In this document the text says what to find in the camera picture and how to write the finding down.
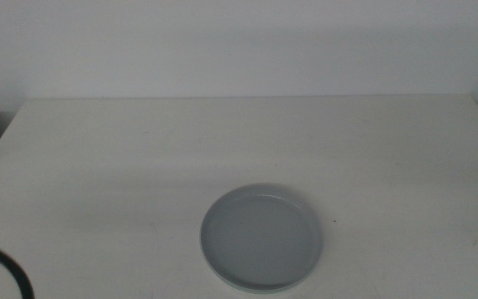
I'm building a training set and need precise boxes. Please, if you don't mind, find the grey shallow bowl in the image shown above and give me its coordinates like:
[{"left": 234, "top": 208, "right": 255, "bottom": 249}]
[{"left": 199, "top": 183, "right": 324, "bottom": 293}]

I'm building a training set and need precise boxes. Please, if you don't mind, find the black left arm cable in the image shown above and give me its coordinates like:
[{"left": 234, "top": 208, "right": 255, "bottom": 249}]
[{"left": 0, "top": 239, "right": 36, "bottom": 299}]

